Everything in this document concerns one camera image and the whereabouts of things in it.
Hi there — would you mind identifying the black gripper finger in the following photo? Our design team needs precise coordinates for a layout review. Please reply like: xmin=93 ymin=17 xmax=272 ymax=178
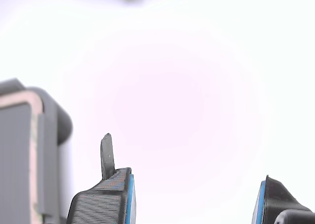
xmin=65 ymin=132 xmax=137 ymax=224
xmin=251 ymin=174 xmax=313 ymax=224

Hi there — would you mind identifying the gray frame holder jig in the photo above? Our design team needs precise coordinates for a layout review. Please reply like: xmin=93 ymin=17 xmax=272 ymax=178
xmin=0 ymin=77 xmax=74 ymax=224

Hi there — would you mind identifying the beige adhesive-taped frame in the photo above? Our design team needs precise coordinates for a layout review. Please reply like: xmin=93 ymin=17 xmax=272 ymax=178
xmin=0 ymin=90 xmax=44 ymax=224

